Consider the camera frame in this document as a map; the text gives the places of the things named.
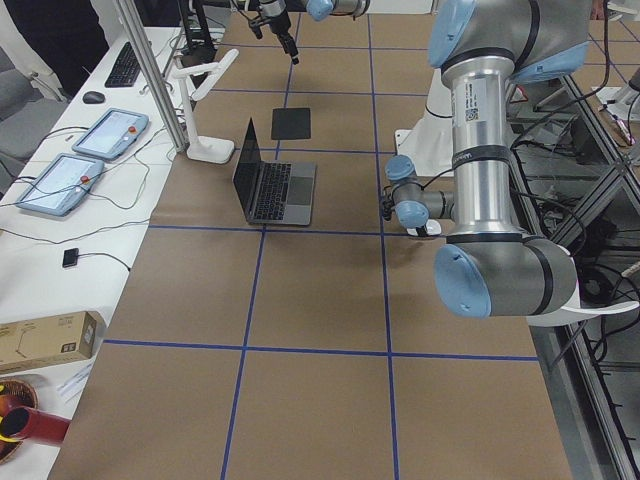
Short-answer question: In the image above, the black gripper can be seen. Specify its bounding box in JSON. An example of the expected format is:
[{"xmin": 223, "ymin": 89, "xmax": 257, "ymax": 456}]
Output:
[
  {"xmin": 248, "ymin": 12, "xmax": 299, "ymax": 65},
  {"xmin": 379, "ymin": 185, "xmax": 429, "ymax": 237}
]

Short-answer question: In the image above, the white computer mouse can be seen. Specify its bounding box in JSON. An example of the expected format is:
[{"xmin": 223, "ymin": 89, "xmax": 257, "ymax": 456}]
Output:
[{"xmin": 407, "ymin": 219, "xmax": 442, "ymax": 238}]

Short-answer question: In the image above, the black mouse pad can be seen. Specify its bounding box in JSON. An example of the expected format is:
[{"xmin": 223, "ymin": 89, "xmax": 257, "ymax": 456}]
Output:
[{"xmin": 271, "ymin": 107, "xmax": 311, "ymax": 140}]

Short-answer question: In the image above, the grey laptop computer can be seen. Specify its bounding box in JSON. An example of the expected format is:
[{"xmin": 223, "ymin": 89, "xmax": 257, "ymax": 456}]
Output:
[{"xmin": 233, "ymin": 119, "xmax": 317, "ymax": 226}]

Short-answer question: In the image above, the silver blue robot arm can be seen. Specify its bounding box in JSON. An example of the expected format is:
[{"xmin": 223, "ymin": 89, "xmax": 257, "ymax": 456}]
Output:
[
  {"xmin": 429, "ymin": 1, "xmax": 592, "ymax": 318},
  {"xmin": 248, "ymin": 0, "xmax": 370, "ymax": 65}
]

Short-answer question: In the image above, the white desk lamp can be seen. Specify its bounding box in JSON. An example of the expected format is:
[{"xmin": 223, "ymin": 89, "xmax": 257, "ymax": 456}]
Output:
[{"xmin": 171, "ymin": 47, "xmax": 240, "ymax": 163}]

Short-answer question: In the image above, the black computer mouse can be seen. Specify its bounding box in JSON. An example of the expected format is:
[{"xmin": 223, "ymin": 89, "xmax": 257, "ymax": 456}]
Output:
[{"xmin": 82, "ymin": 91, "xmax": 106, "ymax": 105}]

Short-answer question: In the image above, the cardboard lamp box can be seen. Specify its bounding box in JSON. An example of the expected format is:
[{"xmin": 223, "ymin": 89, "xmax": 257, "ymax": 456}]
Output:
[{"xmin": 1, "ymin": 311, "xmax": 105, "ymax": 374}]

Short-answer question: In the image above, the black keyboard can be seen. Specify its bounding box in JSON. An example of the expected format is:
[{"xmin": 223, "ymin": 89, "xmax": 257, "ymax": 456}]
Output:
[{"xmin": 104, "ymin": 40, "xmax": 141, "ymax": 89}]

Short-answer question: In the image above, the white chair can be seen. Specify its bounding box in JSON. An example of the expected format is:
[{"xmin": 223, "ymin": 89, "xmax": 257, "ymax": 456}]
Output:
[{"xmin": 527, "ymin": 249, "xmax": 640, "ymax": 329}]

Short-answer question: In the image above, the upper blue teach pendant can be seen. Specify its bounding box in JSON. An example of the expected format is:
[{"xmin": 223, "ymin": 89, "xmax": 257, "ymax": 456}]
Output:
[{"xmin": 72, "ymin": 108, "xmax": 149, "ymax": 161}]

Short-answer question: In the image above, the blue teach pendant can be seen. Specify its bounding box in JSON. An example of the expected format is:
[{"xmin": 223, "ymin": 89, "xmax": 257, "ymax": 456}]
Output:
[
  {"xmin": 16, "ymin": 154, "xmax": 105, "ymax": 217},
  {"xmin": 72, "ymin": 108, "xmax": 149, "ymax": 161}
]

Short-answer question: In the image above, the person in black shirt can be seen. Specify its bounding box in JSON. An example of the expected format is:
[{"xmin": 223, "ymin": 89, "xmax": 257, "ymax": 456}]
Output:
[{"xmin": 5, "ymin": 0, "xmax": 109, "ymax": 96}]

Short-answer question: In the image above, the lower blue teach pendant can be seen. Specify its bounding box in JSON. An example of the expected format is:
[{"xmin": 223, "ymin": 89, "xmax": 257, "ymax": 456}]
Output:
[{"xmin": 16, "ymin": 154, "xmax": 105, "ymax": 217}]

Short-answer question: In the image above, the grey office chair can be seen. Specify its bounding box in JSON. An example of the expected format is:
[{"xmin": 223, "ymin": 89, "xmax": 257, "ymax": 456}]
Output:
[{"xmin": 1, "ymin": 51, "xmax": 67, "ymax": 195}]

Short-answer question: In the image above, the small black puck device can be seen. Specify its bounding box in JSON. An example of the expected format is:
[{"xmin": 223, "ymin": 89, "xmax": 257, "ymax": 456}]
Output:
[{"xmin": 62, "ymin": 248, "xmax": 80, "ymax": 268}]

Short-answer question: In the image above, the woven basket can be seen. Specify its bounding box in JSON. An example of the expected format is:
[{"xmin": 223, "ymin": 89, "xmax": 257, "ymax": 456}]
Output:
[{"xmin": 1, "ymin": 378, "xmax": 38, "ymax": 463}]

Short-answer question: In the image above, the red cylinder object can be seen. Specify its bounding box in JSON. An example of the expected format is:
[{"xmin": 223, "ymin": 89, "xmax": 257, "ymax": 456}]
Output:
[{"xmin": 1, "ymin": 406, "xmax": 70, "ymax": 446}]

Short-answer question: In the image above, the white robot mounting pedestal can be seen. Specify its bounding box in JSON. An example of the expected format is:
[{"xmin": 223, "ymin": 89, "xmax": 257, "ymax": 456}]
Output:
[{"xmin": 394, "ymin": 69, "xmax": 453, "ymax": 177}]

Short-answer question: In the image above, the aluminium frame post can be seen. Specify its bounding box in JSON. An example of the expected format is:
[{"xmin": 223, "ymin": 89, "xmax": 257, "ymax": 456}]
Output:
[{"xmin": 113, "ymin": 0, "xmax": 188, "ymax": 153}]

